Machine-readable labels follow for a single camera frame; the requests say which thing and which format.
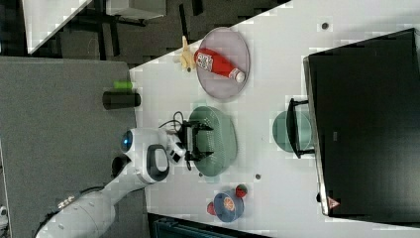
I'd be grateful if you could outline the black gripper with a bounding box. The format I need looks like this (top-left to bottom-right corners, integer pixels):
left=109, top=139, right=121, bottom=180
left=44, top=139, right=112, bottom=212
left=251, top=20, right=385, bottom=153
left=179, top=121, right=214, bottom=161

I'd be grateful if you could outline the green plastic strainer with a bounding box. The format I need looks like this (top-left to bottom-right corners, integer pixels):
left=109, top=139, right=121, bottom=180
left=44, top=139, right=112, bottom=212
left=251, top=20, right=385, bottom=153
left=189, top=106, right=238, bottom=177

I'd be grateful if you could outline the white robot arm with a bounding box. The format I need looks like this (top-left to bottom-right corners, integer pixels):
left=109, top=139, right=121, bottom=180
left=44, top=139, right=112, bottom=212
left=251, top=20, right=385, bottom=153
left=34, top=121, right=213, bottom=238

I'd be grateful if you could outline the strawberry toy near bowl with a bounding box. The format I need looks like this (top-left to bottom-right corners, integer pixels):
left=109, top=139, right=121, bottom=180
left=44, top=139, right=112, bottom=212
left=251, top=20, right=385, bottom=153
left=235, top=184, right=248, bottom=198

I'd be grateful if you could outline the orange slice toy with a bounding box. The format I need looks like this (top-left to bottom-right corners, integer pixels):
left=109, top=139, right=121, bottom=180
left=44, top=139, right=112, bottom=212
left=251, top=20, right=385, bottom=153
left=224, top=197, right=235, bottom=211

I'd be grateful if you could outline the blue bowl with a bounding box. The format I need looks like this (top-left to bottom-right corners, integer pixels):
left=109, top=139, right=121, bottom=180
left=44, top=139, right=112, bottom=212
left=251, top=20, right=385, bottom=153
left=213, top=189, right=245, bottom=223

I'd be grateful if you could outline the green cup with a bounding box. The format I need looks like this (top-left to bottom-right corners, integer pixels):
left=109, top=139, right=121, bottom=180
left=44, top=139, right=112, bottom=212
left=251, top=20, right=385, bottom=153
left=271, top=111, right=313, bottom=153

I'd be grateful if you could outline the red plush ketchup bottle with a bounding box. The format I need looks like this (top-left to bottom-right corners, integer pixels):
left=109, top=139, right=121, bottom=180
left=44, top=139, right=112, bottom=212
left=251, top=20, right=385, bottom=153
left=194, top=48, right=246, bottom=83

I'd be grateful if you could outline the peeled banana toy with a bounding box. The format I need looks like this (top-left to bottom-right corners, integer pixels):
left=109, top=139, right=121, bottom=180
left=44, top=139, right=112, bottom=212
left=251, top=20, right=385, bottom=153
left=174, top=36, right=196, bottom=72

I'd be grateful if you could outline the green marker cylinder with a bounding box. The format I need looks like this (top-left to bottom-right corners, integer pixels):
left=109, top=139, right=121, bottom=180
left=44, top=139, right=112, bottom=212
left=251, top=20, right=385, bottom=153
left=113, top=80, right=134, bottom=89

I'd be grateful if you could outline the purple round plate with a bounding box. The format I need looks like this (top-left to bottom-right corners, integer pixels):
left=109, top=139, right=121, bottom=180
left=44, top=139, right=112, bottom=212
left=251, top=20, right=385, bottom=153
left=193, top=27, right=251, bottom=100

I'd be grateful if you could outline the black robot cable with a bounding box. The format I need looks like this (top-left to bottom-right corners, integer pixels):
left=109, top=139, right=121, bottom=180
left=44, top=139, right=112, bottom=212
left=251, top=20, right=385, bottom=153
left=157, top=110, right=193, bottom=172

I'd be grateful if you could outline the black cylinder post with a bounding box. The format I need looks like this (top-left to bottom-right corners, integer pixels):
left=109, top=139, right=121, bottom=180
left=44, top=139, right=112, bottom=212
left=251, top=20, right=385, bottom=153
left=102, top=91, right=142, bottom=110

